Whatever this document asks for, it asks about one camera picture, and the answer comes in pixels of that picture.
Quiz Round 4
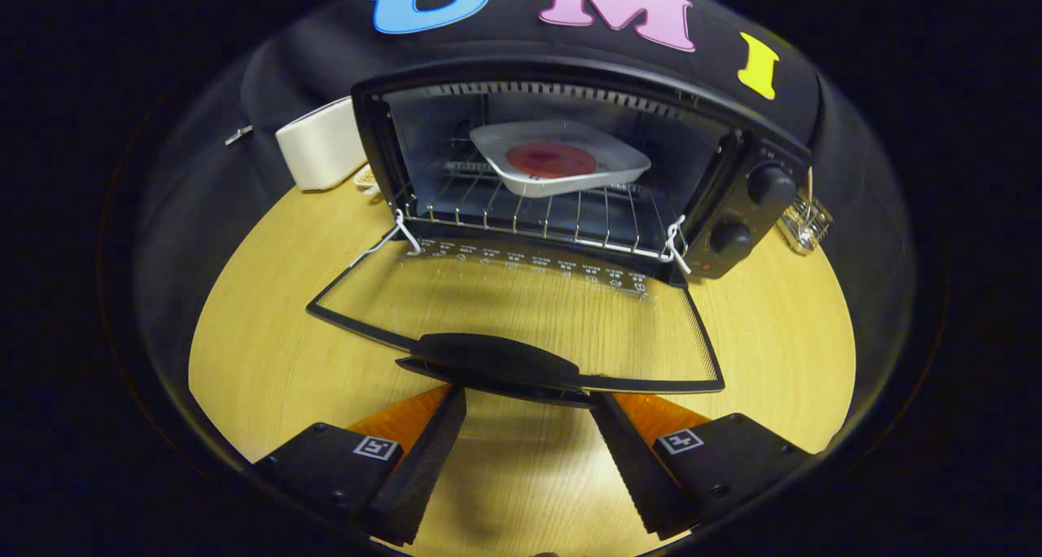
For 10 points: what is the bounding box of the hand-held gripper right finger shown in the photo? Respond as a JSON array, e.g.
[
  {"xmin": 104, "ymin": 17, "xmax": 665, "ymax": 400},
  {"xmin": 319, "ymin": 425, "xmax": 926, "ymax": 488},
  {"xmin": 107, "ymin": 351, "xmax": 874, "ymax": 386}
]
[{"xmin": 590, "ymin": 390, "xmax": 819, "ymax": 542}]

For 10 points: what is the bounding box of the black toaster oven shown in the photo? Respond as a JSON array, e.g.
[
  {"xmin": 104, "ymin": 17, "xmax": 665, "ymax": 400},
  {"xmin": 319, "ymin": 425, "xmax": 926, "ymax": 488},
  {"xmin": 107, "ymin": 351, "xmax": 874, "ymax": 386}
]
[{"xmin": 306, "ymin": 52, "xmax": 813, "ymax": 409}]

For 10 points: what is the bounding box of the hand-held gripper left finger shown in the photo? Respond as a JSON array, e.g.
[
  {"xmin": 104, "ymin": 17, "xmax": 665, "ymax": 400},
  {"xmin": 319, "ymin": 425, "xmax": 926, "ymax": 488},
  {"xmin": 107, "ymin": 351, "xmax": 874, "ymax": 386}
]
[{"xmin": 252, "ymin": 384, "xmax": 467, "ymax": 546}]

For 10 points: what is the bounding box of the pink round ham slice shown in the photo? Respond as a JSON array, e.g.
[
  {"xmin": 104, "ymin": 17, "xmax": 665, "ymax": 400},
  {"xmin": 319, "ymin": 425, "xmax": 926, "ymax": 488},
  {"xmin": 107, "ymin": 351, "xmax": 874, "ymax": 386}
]
[{"xmin": 506, "ymin": 141, "xmax": 598, "ymax": 178}]

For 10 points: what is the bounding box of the metal oven wire rack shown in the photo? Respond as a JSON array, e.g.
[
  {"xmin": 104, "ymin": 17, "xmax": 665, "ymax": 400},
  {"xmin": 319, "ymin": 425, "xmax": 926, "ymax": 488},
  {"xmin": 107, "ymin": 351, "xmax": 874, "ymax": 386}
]
[{"xmin": 391, "ymin": 160, "xmax": 685, "ymax": 261}]

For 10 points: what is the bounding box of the black backdrop cloth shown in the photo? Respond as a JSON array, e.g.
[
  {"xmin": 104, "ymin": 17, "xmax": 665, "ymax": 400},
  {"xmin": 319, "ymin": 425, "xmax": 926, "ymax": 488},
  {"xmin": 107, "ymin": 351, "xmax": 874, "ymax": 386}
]
[{"xmin": 134, "ymin": 0, "xmax": 917, "ymax": 362}]

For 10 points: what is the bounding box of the metal wire holder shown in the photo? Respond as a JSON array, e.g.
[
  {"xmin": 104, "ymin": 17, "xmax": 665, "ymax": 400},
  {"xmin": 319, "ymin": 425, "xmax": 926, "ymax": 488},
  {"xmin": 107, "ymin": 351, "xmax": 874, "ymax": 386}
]
[{"xmin": 777, "ymin": 192, "xmax": 834, "ymax": 255}]

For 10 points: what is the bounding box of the white bread toaster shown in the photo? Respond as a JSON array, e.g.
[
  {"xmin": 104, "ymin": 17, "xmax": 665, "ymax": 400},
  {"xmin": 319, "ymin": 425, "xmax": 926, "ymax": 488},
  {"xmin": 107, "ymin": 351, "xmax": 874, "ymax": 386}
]
[{"xmin": 275, "ymin": 97, "xmax": 369, "ymax": 192}]

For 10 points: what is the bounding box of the white square plate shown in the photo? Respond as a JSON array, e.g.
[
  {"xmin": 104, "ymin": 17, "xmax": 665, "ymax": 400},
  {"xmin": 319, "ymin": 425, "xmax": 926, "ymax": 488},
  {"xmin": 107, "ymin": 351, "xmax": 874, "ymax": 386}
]
[{"xmin": 469, "ymin": 119, "xmax": 652, "ymax": 198}]

